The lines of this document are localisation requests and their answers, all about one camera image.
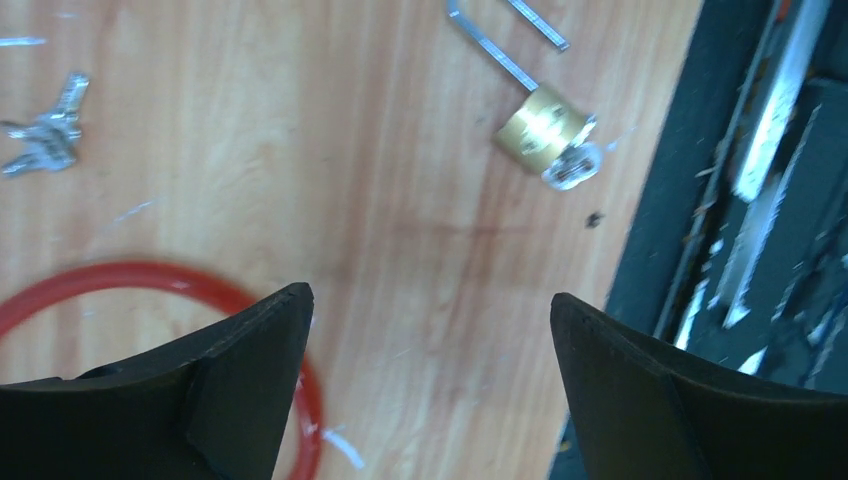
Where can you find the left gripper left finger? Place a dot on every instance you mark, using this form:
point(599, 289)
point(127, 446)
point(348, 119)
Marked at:
point(213, 404)

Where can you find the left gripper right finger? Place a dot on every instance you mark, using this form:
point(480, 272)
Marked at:
point(644, 409)

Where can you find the red cable lock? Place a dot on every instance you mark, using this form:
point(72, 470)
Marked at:
point(206, 288)

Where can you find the brass padlock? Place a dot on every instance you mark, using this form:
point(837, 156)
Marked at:
point(547, 135)

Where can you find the silver key with ring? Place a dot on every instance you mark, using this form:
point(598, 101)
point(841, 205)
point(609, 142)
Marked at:
point(50, 140)

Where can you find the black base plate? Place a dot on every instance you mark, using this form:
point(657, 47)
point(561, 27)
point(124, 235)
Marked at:
point(738, 250)

